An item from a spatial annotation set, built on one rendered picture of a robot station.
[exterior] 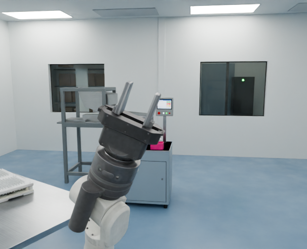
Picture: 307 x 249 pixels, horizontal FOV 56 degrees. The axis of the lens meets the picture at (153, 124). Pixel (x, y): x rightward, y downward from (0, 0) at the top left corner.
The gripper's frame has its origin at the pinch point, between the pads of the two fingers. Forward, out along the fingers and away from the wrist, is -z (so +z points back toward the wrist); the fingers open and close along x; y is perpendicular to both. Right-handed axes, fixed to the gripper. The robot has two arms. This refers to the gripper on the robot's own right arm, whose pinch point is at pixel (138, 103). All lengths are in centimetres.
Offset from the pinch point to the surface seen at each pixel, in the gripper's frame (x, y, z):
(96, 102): 116, 355, 129
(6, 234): 48, 57, 106
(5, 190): 74, 92, 114
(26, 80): 341, 535, 212
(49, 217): 37, 77, 104
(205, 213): -84, 266, 174
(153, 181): -10, 270, 165
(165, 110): 13, 320, 89
